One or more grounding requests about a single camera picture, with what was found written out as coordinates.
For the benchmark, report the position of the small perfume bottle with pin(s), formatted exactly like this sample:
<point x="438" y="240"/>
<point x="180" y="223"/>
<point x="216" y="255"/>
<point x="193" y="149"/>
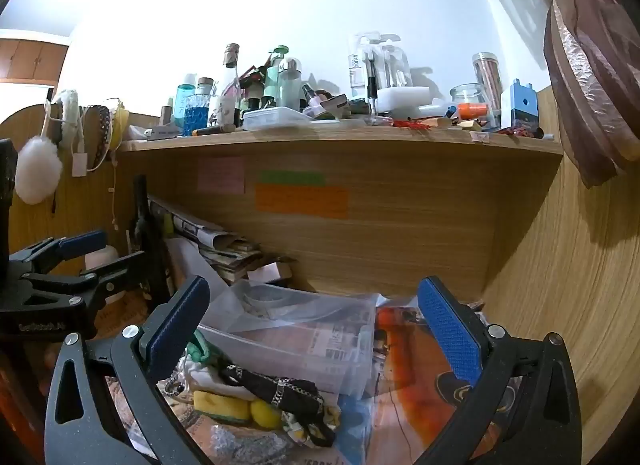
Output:
<point x="313" y="101"/>

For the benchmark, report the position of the corked glass bottle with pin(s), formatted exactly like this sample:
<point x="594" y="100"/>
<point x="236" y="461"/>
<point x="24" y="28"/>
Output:
<point x="231" y="90"/>

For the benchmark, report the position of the brown curtain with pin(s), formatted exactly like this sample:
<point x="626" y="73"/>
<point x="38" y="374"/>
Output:
<point x="590" y="70"/>

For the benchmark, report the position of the black lace cloth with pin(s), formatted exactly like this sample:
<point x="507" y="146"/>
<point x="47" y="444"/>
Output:
<point x="282" y="390"/>

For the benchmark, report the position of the yellow sponge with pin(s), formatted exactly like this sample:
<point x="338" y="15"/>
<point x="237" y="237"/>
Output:
<point x="220" y="404"/>

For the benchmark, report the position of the tall clear canister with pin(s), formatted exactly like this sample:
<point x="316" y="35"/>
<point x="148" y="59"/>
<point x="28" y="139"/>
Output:
<point x="487" y="80"/>

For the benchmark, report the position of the blue paper sheet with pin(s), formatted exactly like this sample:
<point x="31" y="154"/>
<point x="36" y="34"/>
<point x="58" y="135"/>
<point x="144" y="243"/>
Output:
<point x="356" y="427"/>

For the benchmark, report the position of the glass jar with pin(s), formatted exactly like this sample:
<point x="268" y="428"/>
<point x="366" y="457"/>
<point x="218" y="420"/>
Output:
<point x="467" y="95"/>

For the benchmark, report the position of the small cardboard box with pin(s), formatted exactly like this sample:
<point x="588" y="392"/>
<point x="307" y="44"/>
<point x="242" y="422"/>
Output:
<point x="270" y="272"/>

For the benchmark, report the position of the clear flat plastic case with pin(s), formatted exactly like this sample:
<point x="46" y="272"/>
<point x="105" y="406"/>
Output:
<point x="275" y="118"/>

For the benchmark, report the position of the stack of newspapers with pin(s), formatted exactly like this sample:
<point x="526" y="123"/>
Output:
<point x="220" y="247"/>

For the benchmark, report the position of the white fluffy headband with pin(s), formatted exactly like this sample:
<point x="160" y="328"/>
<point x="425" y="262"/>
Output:
<point x="69" y="107"/>

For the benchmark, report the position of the blue box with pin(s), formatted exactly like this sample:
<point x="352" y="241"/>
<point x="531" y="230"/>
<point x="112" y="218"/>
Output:
<point x="520" y="112"/>

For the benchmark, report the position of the orange printed bag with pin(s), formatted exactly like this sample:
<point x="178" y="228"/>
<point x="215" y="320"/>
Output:
<point x="415" y="400"/>

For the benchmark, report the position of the clear round bottle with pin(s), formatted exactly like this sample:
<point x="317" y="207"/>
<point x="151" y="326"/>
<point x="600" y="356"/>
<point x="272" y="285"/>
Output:
<point x="290" y="85"/>

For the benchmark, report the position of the white patterned cloth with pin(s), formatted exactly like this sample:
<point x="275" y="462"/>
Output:
<point x="202" y="376"/>

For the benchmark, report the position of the white hanging tag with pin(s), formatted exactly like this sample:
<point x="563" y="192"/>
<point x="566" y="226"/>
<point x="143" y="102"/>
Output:
<point x="79" y="165"/>

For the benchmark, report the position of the green sticky note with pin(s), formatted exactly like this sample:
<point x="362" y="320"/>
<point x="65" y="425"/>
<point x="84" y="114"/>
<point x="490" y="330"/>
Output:
<point x="292" y="178"/>

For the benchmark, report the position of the yellow ball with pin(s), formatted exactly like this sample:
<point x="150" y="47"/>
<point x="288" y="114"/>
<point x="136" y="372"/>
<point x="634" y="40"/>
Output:
<point x="265" y="415"/>

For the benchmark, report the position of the wooden wall cabinet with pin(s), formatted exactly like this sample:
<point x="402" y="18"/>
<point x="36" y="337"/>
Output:
<point x="30" y="60"/>

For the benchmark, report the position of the yellow headband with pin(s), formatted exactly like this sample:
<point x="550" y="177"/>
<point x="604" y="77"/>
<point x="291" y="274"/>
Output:
<point x="119" y="125"/>

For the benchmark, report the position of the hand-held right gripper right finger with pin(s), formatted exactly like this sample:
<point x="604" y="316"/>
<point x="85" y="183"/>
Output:
<point x="450" y="335"/>

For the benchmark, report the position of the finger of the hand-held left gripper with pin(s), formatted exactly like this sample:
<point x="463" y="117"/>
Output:
<point x="82" y="244"/>
<point x="117" y="270"/>

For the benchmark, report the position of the blue textured glass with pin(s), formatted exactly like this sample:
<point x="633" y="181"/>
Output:
<point x="196" y="116"/>

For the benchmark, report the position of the white foam block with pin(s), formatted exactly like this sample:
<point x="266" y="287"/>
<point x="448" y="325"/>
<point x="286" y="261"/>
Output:
<point x="405" y="99"/>

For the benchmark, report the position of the orange sticky note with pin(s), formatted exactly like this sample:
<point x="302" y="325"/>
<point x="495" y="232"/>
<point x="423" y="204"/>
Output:
<point x="302" y="201"/>

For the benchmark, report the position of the white bath puff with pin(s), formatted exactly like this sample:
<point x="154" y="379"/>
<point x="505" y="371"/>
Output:
<point x="37" y="170"/>

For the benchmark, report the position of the clear blister package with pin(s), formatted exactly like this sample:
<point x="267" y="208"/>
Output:
<point x="380" y="65"/>

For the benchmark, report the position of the orange marker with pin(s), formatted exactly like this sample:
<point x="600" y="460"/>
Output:
<point x="472" y="110"/>

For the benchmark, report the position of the black pen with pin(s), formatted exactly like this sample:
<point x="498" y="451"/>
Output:
<point x="371" y="90"/>

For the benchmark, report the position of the blue liquid bottle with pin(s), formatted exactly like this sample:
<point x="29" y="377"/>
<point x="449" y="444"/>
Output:
<point x="186" y="92"/>

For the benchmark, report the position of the crinkled clear plastic bag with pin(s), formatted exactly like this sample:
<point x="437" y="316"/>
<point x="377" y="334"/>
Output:
<point x="240" y="445"/>

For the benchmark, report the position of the dark patterned headband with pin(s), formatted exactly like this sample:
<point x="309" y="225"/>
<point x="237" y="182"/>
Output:
<point x="103" y="130"/>

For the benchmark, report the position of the white printed cup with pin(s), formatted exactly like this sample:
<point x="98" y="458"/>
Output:
<point x="220" y="112"/>

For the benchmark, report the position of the clear plastic storage box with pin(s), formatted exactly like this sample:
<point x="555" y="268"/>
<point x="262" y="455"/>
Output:
<point x="300" y="332"/>

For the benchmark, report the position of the green capped bottle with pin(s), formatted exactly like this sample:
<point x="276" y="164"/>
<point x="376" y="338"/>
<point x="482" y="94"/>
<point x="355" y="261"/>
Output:
<point x="274" y="77"/>

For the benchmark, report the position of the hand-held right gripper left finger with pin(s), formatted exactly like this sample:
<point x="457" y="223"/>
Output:
<point x="176" y="321"/>

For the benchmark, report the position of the pink sticky note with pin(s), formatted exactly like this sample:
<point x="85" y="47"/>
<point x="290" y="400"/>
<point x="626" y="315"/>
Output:
<point x="221" y="175"/>

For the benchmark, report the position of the wooden shelf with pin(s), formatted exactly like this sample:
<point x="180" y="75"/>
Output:
<point x="350" y="145"/>

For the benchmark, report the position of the green cloth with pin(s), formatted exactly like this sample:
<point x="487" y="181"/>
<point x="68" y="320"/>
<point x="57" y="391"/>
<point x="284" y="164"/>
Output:
<point x="200" y="347"/>

